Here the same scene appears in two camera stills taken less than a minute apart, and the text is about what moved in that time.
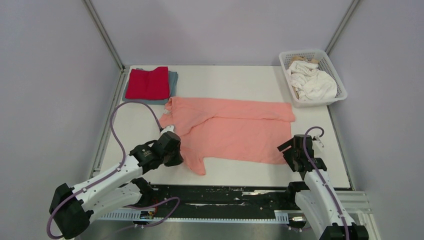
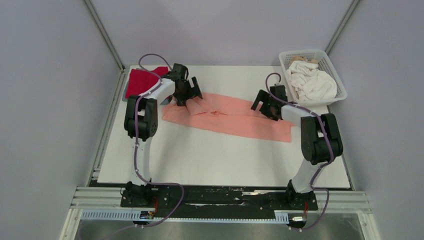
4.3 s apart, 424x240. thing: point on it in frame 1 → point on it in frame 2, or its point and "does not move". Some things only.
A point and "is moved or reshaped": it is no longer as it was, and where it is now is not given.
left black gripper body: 173,159 → 186,88
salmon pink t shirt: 253,131 is moved or reshaped
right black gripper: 286,153 → 263,97
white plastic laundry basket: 285,57 does not move
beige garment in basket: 303,58 does not move
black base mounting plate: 228,200 does not move
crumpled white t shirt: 310,83 does not move
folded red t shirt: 153,84 does not move
